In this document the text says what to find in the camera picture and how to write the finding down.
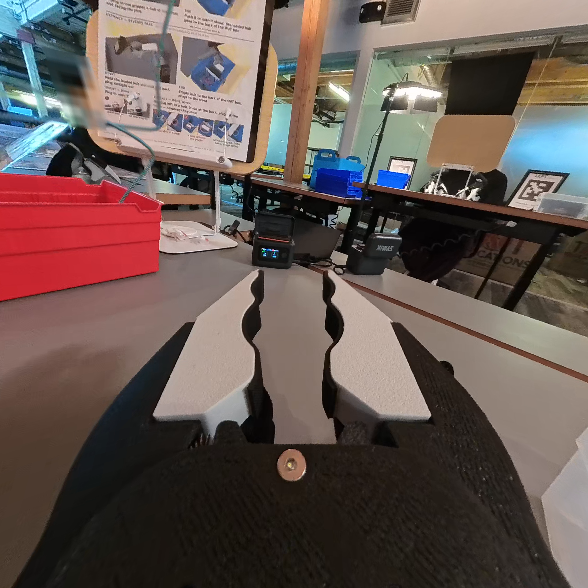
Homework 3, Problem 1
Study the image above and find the wall vent grille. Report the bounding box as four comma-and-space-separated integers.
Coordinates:
380, 0, 421, 25

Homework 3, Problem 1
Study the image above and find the black white handheld device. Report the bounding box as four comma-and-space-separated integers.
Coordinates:
420, 170, 453, 196
452, 169, 508, 205

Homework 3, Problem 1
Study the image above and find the clear acrylic stand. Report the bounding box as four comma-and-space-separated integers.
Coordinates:
434, 163, 476, 198

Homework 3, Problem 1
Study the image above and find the grey desk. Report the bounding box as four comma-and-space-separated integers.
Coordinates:
149, 177, 212, 205

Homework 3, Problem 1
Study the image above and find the black wall panel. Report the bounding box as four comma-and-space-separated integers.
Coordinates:
446, 51, 536, 115

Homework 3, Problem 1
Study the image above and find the red plastic bin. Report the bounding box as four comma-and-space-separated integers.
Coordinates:
0, 172, 164, 301

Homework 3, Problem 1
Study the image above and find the translucent storage box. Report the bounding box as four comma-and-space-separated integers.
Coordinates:
535, 193, 588, 217

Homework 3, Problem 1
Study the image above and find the tan rounded board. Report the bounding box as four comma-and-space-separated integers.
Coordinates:
426, 115, 516, 170

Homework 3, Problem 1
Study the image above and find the teal black braided usb cable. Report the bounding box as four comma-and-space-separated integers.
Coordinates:
105, 0, 177, 205

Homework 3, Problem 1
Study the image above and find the light blue handled tote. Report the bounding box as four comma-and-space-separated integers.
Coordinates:
310, 148, 366, 191

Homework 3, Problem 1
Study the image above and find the black grey device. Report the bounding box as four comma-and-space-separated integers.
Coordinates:
46, 142, 143, 184

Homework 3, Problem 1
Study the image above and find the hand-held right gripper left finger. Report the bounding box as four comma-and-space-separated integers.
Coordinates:
153, 269, 276, 445

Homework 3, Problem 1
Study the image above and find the white board stand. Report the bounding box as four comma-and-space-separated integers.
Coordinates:
146, 156, 239, 254

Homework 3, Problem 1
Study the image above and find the wooden post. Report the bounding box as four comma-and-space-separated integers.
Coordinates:
285, 0, 330, 182

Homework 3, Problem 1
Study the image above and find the clear plastic bin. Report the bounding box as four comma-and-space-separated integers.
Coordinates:
541, 427, 588, 588

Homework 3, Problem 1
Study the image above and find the studio light on stand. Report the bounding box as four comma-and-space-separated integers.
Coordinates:
354, 73, 444, 232

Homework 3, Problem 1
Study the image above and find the black charger cable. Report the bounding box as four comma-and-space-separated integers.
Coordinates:
294, 258, 350, 273

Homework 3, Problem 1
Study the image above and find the black charger case orange stripe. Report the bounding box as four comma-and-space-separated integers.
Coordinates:
252, 212, 296, 269

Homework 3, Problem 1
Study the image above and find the wooden instruction board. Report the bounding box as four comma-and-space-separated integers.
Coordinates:
86, 0, 278, 175

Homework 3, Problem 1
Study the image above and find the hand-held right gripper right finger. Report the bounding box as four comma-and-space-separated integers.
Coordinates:
322, 269, 433, 436

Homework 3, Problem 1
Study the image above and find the cardboard box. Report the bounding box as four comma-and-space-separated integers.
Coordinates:
462, 232, 588, 276

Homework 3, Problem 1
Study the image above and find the brown edged desk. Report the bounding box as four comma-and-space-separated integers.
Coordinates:
351, 181, 588, 311
250, 177, 368, 239

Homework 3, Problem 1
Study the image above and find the black office chair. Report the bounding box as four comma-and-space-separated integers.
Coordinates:
397, 218, 488, 283

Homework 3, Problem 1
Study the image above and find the large framed marker tag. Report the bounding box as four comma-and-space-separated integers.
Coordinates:
505, 171, 570, 209

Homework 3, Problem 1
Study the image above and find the grey charger case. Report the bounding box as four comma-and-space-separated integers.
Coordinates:
345, 232, 403, 275

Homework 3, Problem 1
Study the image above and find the stack of dark blue bins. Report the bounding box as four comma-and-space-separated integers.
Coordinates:
317, 168, 364, 198

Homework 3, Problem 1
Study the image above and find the clear acrylic sheet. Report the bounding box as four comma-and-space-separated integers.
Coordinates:
0, 120, 65, 161

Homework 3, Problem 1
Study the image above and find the blue plastic bin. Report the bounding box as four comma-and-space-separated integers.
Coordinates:
377, 169, 411, 190

